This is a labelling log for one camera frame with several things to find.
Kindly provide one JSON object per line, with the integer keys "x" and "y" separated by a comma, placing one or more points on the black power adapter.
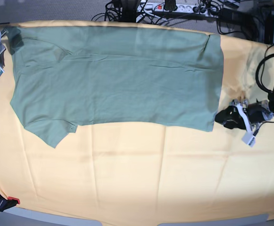
{"x": 235, "y": 14}

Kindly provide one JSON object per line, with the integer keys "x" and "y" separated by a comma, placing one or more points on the green T-shirt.
{"x": 70, "y": 76}

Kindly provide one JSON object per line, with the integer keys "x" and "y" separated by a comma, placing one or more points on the yellow table cloth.
{"x": 136, "y": 173}

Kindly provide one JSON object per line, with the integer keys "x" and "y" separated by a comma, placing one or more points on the white power strip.
{"x": 154, "y": 7}

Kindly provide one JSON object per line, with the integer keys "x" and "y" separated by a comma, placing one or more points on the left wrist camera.
{"x": 249, "y": 139}

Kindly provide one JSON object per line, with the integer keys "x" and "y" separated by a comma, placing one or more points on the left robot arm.
{"x": 268, "y": 24}

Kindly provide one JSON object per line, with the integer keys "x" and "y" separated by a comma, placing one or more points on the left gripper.
{"x": 257, "y": 114}

